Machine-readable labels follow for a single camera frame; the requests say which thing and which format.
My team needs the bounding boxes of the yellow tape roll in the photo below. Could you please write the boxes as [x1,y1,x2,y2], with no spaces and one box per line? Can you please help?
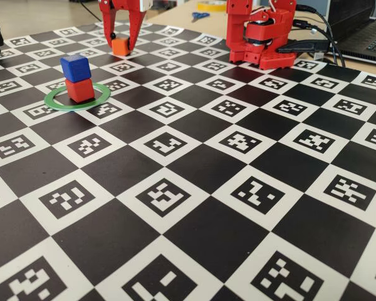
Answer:
[196,0,227,12]

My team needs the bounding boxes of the blue cube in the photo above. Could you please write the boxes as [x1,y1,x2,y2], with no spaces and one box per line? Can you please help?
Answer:
[60,54,91,83]

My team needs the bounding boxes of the blue scissors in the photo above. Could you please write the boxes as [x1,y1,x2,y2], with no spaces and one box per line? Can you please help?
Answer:
[191,11,210,23]

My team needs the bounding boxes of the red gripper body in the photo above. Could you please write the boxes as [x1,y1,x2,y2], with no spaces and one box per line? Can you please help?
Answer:
[111,0,142,12]

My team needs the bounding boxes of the black white marker mat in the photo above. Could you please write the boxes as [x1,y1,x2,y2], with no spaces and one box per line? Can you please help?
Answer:
[0,18,376,301]

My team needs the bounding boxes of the orange cube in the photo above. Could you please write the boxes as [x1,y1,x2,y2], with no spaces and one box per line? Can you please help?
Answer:
[111,36,132,57]

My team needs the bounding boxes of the black laptop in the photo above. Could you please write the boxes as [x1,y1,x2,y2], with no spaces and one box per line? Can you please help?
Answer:
[327,0,376,65]

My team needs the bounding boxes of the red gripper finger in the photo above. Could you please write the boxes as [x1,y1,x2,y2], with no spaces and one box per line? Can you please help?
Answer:
[127,9,148,51]
[99,0,117,46]

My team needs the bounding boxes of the red cube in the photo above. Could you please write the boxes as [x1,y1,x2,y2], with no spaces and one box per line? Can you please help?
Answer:
[65,78,95,103]

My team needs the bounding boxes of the black usb cable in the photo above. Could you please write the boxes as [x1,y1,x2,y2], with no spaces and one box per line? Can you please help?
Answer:
[293,19,341,66]

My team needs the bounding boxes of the thick black cable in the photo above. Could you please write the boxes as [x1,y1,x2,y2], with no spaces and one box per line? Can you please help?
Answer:
[296,4,347,67]

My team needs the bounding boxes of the green ring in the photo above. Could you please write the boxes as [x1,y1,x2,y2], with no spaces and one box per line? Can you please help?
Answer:
[43,83,111,113]

